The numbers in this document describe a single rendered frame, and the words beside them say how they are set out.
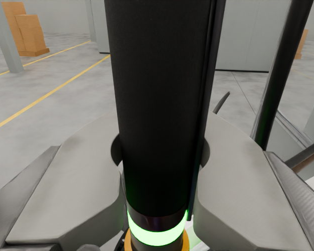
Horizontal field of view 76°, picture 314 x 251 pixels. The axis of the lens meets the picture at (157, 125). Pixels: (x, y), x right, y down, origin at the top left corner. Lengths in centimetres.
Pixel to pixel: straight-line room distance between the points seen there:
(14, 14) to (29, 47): 99
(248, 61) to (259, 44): 45
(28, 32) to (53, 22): 637
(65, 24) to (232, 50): 1072
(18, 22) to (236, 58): 682
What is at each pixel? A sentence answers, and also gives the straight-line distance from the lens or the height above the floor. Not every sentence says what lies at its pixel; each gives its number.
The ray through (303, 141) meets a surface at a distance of 124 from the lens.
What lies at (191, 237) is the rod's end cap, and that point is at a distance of 19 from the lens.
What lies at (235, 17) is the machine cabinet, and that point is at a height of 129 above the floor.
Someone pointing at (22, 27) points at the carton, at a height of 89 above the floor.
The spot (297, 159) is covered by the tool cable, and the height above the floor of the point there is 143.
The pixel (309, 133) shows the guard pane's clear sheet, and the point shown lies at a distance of 124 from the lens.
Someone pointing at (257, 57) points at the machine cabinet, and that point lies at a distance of 599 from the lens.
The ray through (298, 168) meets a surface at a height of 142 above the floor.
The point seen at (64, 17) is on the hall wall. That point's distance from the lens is 1427.
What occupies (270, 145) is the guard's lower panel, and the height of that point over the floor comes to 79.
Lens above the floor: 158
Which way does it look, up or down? 31 degrees down
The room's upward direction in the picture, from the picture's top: straight up
